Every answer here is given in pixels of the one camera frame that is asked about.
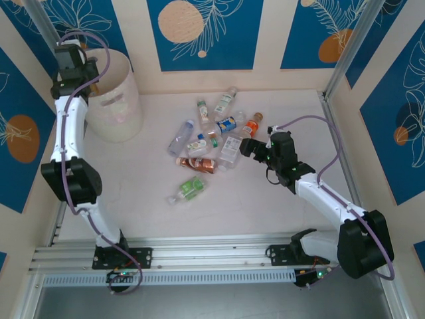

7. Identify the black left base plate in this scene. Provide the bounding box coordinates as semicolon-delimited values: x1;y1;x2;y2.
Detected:
92;247;153;270

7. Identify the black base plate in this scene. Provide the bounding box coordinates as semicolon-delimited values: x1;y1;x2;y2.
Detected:
267;244;295;266
92;247;153;270

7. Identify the aluminium right frame post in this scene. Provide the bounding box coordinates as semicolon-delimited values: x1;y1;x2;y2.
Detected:
323;0;383;100

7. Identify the aluminium right side rail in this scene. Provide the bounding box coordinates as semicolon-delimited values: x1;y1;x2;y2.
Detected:
317;89;366;213

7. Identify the copper brown bottle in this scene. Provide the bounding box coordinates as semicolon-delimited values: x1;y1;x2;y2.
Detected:
175;156;217;176

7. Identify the small bottle orange white label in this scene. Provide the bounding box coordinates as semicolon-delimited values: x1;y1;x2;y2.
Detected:
196;100;211;126

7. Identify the square clear bottle white label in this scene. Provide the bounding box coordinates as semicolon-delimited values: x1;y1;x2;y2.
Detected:
217;132;245;173

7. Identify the right controller board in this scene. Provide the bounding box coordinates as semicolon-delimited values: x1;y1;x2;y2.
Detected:
294;265;333;290

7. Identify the clear bottle blue yellow label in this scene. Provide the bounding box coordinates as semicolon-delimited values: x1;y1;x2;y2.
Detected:
197;112;247;140

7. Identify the aluminium frame post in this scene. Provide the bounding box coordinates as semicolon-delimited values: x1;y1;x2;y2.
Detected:
323;0;383;100
23;0;67;46

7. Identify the left controller board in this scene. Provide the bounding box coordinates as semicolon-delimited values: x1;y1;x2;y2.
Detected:
106;269;139;284

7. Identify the clear bottle blue cap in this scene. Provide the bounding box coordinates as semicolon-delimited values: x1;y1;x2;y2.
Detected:
167;119;195;157

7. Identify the white label bottle green cap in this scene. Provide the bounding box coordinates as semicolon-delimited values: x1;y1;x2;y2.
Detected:
186;138;220;156

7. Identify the aluminium left frame post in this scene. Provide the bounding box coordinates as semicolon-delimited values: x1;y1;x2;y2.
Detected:
23;0;67;46

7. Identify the white plastic bin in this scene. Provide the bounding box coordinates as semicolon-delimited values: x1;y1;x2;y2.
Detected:
79;48;144;144

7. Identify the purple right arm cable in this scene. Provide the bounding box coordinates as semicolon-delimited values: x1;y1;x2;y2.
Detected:
277;115;396;280

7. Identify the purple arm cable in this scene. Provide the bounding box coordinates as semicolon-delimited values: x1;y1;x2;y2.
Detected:
277;115;396;280
54;31;143;295

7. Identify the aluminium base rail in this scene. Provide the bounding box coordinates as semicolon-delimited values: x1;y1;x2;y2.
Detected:
28;232;343;272

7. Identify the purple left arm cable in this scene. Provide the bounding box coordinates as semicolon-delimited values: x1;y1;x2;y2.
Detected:
54;31;143;295

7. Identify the clear bottle green white label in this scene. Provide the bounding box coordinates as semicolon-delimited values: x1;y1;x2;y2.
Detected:
212;86;238;114

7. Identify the controller board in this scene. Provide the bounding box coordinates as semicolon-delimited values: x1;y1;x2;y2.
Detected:
106;269;139;284
294;265;333;290

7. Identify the white slotted cable duct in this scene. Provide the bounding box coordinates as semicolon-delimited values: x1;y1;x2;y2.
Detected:
41;268;298;287

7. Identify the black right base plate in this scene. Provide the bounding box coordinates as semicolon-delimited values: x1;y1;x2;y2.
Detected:
267;244;295;266

